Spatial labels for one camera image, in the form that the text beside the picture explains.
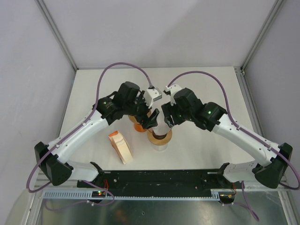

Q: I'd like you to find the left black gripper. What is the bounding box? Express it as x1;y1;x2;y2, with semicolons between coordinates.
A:
124;91;159;129

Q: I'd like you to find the white paper coffee filter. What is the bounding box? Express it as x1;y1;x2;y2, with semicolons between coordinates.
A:
152;114;171;136

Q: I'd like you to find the orange glass carafe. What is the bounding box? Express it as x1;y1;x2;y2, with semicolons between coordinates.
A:
134;124;147;133

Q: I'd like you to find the wooden dripper ring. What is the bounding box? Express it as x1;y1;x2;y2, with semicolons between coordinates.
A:
128;113;150;125
147;128;173;146

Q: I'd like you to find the clear glass carafe brown collar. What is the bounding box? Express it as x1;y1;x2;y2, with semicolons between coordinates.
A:
153;144;168;151

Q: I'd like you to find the coffee filter pack orange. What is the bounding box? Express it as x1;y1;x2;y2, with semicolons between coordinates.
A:
108;131;133;164

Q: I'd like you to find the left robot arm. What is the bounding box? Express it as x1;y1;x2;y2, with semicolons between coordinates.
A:
34;82;162;188

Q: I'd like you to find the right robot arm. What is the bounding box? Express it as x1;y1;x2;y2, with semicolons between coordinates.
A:
162;85;293;189

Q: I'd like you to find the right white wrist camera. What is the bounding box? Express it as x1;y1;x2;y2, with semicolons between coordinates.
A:
164;84;182;106

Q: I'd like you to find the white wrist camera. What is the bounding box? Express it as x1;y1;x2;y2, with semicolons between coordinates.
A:
143;88;162;108
164;84;182;106

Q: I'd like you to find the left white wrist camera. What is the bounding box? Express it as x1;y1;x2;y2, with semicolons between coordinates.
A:
143;88;162;108

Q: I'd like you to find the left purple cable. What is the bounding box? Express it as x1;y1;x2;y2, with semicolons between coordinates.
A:
25;62;154;210

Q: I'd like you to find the purple cable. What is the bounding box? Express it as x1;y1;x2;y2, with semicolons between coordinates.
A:
25;62;154;210
167;71;298;221

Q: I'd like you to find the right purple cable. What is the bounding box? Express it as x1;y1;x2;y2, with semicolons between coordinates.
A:
167;71;298;221

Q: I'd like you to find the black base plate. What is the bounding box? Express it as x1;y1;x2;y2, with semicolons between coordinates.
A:
92;169;241;194

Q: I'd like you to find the grey cable duct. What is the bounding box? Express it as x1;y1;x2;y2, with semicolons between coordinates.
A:
42;189;233;201

